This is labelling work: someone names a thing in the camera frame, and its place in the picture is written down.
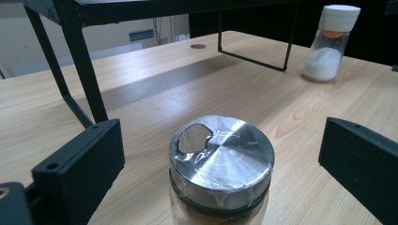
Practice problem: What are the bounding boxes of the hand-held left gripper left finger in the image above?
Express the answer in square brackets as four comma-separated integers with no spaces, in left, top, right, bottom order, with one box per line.
[31,118,126,225]

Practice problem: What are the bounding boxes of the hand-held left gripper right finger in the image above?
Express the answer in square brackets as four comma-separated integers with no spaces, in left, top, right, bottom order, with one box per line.
[318,116,398,225]

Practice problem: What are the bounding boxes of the salt jar white lid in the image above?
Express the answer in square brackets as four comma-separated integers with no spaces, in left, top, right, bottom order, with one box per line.
[301,4,361,83]

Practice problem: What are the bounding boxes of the black metal shelf rack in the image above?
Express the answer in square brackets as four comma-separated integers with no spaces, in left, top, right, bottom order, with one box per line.
[22,0,301,129]

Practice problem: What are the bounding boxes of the brown spice jar metal lid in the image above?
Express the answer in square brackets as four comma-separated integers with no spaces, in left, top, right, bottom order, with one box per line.
[168,114,276,225]

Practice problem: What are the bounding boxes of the grey-blue wall box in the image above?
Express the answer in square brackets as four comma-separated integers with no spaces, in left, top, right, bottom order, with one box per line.
[129,29,155,42]

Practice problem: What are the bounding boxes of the black wall cables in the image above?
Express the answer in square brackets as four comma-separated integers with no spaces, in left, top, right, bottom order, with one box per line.
[152,17,164,45]

